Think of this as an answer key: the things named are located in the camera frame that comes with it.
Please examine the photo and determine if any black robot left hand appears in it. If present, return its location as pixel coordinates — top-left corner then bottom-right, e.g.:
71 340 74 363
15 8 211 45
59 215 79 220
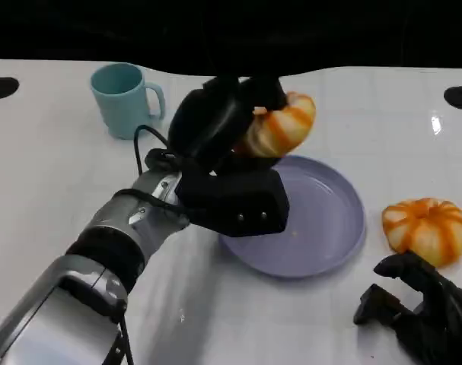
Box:
166 75 289 175

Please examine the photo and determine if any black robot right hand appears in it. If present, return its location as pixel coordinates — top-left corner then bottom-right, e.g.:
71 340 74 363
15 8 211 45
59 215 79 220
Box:
352 251 462 365

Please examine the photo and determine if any orange white toy bread roll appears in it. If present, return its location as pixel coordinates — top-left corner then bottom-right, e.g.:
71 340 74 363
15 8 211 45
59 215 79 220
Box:
236 90 317 159
381 197 462 268

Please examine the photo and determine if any pale green mug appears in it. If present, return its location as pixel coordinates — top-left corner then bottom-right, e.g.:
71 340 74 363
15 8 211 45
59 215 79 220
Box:
90 62 167 141

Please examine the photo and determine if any black cloth backdrop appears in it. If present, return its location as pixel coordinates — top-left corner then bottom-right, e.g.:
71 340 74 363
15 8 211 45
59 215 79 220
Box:
0 0 462 79

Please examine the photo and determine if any lilac plate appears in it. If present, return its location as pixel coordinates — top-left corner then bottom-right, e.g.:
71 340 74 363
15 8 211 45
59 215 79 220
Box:
217 154 367 280

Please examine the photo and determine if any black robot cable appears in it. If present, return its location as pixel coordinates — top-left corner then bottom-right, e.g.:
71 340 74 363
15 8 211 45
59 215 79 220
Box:
133 124 190 216
100 300 135 365

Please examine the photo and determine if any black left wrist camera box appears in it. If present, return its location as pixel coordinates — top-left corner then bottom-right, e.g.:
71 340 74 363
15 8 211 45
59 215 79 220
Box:
175 168 291 239

